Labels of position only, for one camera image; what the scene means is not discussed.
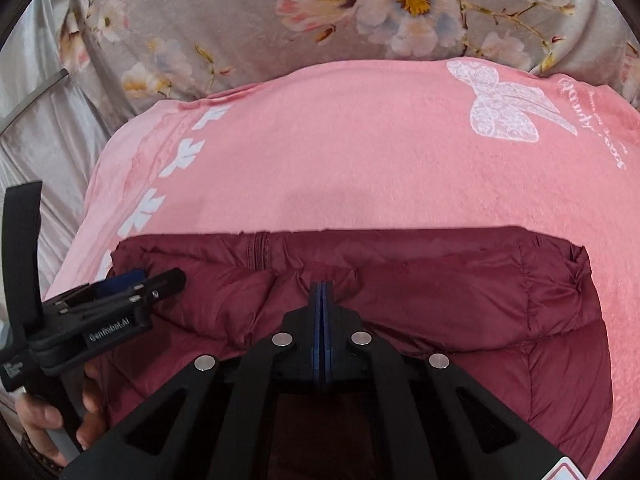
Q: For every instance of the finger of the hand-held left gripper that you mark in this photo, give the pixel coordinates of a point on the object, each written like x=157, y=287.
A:
x=122, y=280
x=160, y=285

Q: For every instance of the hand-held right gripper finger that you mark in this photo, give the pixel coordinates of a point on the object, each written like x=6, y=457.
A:
x=326, y=340
x=316, y=340

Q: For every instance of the maroon puffer jacket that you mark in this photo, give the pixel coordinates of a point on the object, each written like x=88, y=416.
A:
x=450, y=285

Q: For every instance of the silver satin curtain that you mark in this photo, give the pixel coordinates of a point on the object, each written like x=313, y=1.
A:
x=45, y=150

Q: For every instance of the pink printed blanket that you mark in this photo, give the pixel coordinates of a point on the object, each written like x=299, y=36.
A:
x=350, y=160

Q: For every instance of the grey metal bar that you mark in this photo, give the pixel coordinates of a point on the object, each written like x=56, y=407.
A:
x=35, y=97

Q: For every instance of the grey floral blanket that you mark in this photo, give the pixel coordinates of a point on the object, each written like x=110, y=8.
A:
x=225, y=25

